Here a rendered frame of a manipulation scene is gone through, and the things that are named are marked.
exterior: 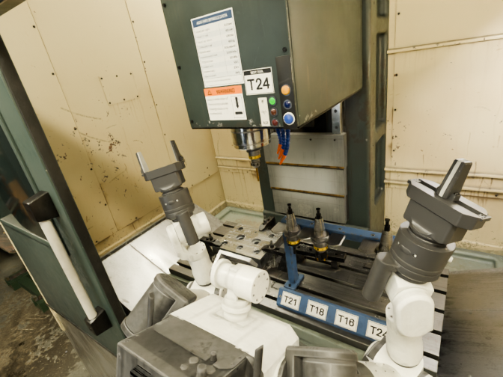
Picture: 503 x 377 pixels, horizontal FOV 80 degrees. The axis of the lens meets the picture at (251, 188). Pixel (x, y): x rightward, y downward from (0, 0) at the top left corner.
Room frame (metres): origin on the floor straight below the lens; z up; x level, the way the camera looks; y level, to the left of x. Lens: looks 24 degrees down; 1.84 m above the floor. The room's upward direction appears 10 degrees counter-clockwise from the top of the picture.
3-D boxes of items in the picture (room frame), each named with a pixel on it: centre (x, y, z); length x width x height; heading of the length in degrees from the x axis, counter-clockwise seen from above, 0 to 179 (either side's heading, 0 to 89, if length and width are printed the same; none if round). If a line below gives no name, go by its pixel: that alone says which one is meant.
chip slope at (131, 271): (1.61, 0.49, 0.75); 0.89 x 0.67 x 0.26; 142
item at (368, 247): (0.79, -0.34, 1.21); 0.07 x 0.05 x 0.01; 142
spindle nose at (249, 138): (1.21, -0.04, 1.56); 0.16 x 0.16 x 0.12
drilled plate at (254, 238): (1.29, 0.06, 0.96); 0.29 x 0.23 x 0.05; 52
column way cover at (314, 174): (1.56, -0.31, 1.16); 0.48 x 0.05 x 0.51; 52
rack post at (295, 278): (1.03, -0.11, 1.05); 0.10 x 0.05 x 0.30; 142
